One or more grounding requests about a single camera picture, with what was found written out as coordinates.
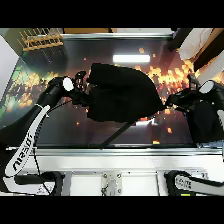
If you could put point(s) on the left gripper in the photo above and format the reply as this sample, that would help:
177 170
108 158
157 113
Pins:
80 95

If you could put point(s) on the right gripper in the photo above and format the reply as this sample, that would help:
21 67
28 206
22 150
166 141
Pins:
178 100

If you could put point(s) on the black garment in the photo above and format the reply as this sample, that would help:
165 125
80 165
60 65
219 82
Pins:
123 93

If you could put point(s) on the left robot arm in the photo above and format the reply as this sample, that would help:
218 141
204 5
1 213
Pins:
37 117

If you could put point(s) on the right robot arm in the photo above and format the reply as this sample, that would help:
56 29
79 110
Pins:
208 120

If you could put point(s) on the white garment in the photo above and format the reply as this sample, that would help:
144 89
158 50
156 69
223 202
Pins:
195 41
213 68

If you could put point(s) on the brown garment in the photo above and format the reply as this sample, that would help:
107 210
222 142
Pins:
210 50

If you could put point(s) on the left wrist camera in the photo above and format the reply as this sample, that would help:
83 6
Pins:
80 77

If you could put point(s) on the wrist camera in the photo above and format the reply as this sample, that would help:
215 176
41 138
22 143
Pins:
193 82
80 77

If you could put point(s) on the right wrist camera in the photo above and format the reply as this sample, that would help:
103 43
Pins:
193 82

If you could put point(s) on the silver frame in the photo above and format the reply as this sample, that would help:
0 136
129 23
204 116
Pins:
133 160

